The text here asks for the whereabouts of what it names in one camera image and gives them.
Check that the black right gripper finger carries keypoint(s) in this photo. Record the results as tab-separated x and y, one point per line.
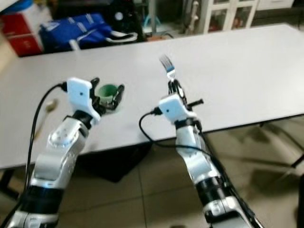
170	88
180	87

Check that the small red cardboard box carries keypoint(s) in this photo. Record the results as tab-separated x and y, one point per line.
16	24

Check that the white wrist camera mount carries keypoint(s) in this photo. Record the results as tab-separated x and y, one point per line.
173	108
80	95

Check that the green ceramic mug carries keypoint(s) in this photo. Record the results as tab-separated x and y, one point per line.
105	92

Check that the blue fabric bag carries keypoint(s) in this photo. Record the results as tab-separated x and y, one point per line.
73	31

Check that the silver metal fork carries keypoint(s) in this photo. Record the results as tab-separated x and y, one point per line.
167	64

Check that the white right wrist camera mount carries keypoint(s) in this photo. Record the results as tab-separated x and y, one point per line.
173	108

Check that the white glass door cabinet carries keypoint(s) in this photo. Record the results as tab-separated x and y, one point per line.
242	14

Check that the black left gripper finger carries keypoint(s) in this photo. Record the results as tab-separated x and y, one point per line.
119	97
95	82

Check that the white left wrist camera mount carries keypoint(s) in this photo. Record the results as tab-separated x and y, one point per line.
80	95

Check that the black appliance with round dial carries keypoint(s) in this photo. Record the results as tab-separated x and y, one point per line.
123	15

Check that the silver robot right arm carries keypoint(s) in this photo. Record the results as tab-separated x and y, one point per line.
194	156

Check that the black and white shoe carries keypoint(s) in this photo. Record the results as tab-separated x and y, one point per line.
122	37

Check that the black box under table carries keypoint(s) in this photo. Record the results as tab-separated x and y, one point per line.
114	164

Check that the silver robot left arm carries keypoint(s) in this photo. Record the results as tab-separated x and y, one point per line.
57	152

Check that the golden metal spoon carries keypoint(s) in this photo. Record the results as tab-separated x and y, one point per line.
46	118

